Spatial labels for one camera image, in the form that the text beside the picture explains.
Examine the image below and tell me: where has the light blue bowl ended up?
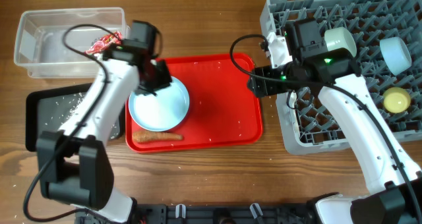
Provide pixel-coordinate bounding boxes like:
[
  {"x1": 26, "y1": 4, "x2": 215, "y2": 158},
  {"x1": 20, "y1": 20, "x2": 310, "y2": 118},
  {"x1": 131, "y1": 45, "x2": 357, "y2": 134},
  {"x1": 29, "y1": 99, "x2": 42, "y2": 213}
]
[{"x1": 380, "y1": 37, "x2": 412, "y2": 76}]

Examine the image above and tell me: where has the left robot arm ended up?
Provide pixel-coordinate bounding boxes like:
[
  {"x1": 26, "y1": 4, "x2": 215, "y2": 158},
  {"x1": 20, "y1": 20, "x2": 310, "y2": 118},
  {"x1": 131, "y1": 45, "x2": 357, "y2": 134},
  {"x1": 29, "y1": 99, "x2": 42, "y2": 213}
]
[{"x1": 23, "y1": 20, "x2": 172, "y2": 223}]

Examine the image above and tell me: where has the grey dishwasher rack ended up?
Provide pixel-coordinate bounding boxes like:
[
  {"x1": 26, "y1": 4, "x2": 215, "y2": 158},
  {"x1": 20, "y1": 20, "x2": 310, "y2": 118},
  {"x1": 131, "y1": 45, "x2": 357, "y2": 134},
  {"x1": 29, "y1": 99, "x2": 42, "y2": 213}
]
[{"x1": 260, "y1": 0, "x2": 421, "y2": 155}]

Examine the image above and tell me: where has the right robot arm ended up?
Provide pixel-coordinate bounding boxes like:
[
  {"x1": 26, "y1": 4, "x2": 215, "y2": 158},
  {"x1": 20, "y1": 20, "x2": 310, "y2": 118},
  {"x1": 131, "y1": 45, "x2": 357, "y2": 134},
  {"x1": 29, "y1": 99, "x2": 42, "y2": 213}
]
[{"x1": 248, "y1": 18, "x2": 421, "y2": 223}]

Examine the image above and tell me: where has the carrot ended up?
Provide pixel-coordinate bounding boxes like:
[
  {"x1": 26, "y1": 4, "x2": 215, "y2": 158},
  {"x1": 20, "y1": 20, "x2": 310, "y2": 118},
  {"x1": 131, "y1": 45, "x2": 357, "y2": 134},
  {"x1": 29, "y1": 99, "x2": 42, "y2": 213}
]
[{"x1": 132, "y1": 130, "x2": 184, "y2": 143}]

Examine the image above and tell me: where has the black tray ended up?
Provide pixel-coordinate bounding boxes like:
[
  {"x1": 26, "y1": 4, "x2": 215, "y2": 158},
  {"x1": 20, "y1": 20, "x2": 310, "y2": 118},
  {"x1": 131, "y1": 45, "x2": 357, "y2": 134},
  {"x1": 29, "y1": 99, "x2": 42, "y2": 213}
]
[{"x1": 25, "y1": 82, "x2": 125, "y2": 153}]

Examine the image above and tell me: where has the white plastic spoon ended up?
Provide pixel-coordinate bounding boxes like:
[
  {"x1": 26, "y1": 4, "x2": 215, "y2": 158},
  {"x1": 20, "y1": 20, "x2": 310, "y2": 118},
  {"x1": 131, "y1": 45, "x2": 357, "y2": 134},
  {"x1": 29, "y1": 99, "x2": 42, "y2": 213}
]
[{"x1": 286, "y1": 91, "x2": 300, "y2": 132}]

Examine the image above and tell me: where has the yellow cup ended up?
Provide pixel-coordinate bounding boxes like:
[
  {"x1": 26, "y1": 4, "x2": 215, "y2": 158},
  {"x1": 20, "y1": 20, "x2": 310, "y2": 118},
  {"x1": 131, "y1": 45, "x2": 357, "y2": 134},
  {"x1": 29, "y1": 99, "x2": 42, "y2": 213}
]
[{"x1": 382, "y1": 87, "x2": 411, "y2": 113}]

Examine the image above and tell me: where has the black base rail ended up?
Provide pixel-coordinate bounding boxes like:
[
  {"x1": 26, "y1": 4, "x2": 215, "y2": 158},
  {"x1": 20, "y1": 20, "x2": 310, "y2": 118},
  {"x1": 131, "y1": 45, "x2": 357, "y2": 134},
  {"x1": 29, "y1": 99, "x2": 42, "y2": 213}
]
[{"x1": 128, "y1": 203, "x2": 317, "y2": 224}]

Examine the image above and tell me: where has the light blue plate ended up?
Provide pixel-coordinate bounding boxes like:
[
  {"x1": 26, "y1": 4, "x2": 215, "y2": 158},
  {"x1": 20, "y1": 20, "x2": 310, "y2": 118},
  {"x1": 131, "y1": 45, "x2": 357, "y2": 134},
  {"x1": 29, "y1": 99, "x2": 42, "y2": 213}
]
[{"x1": 128, "y1": 76, "x2": 190, "y2": 132}]

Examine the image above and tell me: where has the green bowl with rice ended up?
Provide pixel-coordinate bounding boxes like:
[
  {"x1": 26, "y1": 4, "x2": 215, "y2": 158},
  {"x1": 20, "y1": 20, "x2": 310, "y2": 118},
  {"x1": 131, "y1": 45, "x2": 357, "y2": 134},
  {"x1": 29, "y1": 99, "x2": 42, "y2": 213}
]
[{"x1": 324, "y1": 27, "x2": 357, "y2": 57}]

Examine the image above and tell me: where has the red serving tray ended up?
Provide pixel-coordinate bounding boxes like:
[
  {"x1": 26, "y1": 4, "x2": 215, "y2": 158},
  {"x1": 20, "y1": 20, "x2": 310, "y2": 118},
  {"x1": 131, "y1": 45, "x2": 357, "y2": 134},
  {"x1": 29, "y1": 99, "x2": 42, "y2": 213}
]
[{"x1": 125, "y1": 54, "x2": 263, "y2": 154}]

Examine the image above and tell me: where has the red strawberry cake wrapper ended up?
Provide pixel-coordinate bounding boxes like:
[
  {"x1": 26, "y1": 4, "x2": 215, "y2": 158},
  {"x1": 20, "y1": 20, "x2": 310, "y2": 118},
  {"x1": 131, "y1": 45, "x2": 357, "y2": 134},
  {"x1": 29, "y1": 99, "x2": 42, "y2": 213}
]
[{"x1": 85, "y1": 31, "x2": 123, "y2": 55}]

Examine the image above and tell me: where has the clear plastic bin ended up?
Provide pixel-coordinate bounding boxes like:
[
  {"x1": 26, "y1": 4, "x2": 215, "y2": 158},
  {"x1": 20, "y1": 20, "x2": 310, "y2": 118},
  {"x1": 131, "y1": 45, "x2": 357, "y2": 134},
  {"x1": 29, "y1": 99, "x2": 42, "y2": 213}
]
[{"x1": 14, "y1": 7, "x2": 130, "y2": 78}]

